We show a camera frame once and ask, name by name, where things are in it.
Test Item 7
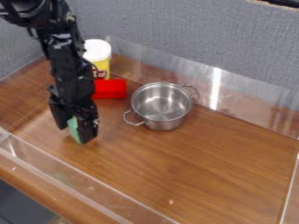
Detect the yellow Play-Doh can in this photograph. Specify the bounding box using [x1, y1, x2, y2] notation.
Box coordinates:
[83, 39, 112, 80]

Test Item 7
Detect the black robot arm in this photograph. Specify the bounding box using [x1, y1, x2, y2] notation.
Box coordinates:
[0, 0, 99, 144]

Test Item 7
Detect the green foam block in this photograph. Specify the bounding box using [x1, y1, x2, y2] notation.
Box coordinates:
[68, 117, 82, 144]

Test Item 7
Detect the clear acrylic table barrier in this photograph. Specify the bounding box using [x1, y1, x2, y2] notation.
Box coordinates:
[0, 38, 299, 224]

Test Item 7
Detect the small steel pot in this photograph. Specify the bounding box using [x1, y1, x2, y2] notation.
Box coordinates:
[123, 82, 200, 131]

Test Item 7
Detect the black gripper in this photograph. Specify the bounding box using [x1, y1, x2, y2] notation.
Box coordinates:
[50, 56, 99, 144]

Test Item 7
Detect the red rectangular block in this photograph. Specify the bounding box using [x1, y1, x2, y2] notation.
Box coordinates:
[92, 79, 127, 99]

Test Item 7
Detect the black cable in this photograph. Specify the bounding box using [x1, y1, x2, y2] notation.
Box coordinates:
[79, 56, 100, 81]

